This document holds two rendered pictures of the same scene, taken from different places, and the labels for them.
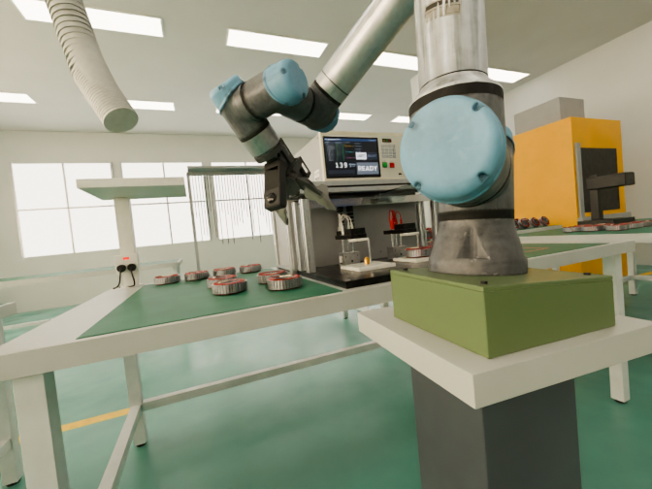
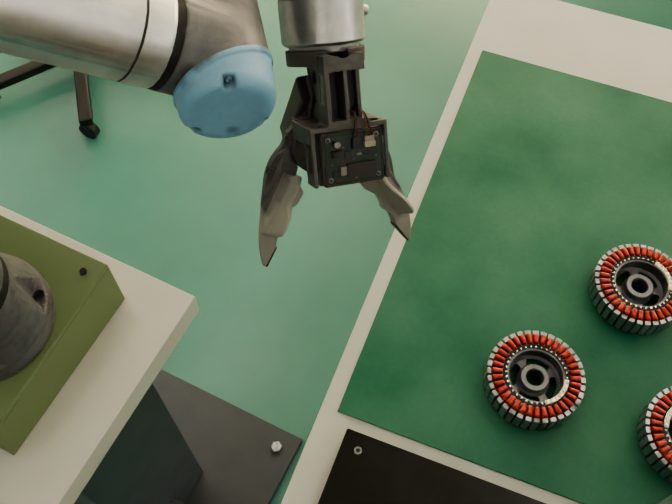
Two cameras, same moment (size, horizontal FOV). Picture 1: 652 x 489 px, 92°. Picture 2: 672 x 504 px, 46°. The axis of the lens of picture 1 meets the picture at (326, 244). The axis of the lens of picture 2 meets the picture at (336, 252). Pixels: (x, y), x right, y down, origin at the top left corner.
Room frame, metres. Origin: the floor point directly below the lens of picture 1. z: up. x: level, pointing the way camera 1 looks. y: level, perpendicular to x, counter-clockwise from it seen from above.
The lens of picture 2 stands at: (1.07, -0.25, 1.63)
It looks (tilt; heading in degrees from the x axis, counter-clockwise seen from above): 60 degrees down; 134
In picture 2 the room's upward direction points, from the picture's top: straight up
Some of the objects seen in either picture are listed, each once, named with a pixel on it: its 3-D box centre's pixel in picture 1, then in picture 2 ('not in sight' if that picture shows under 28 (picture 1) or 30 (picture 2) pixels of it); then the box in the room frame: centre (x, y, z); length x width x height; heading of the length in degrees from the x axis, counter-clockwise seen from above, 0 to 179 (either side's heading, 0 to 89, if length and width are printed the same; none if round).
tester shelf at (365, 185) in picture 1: (349, 193); not in sight; (1.52, -0.14, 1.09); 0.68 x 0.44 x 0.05; 112
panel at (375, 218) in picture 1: (359, 228); not in sight; (1.46, -0.16, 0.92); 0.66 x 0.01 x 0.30; 112
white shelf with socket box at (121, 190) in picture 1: (146, 236); not in sight; (1.41, 0.80, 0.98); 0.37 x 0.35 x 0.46; 112
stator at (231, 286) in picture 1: (229, 286); (637, 288); (1.04, 0.33, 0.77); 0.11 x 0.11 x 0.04
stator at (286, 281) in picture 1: (284, 281); (533, 379); (1.01, 0.14, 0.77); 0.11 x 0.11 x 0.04
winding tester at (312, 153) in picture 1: (348, 167); not in sight; (1.53, -0.15, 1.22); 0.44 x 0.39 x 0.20; 112
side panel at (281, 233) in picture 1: (283, 238); not in sight; (1.47, 0.19, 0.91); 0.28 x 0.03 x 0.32; 22
